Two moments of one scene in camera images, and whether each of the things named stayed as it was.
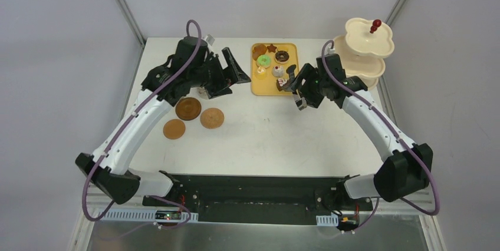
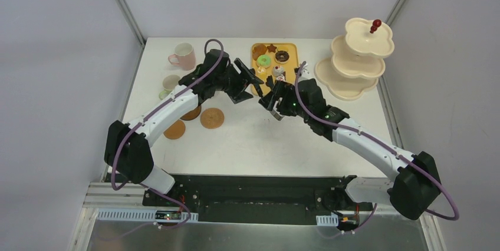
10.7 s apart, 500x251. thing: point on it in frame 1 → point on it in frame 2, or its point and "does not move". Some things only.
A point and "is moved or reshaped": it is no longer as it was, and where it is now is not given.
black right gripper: [302, 83] → [278, 98]
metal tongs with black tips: [301, 102] is moved or reshaped
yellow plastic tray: [269, 64] does not move
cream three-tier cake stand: [363, 48] does not move
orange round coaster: [174, 129] does not move
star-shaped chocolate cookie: [271, 48] does not move
